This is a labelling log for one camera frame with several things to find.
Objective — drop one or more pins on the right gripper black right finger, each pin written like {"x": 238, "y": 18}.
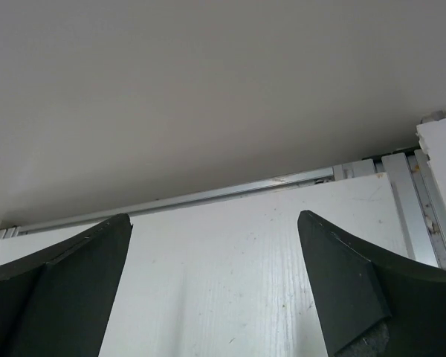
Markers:
{"x": 370, "y": 301}

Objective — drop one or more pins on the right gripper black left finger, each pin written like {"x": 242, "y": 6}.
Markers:
{"x": 57, "y": 301}

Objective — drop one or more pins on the aluminium rail frame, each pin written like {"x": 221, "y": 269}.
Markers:
{"x": 403, "y": 179}

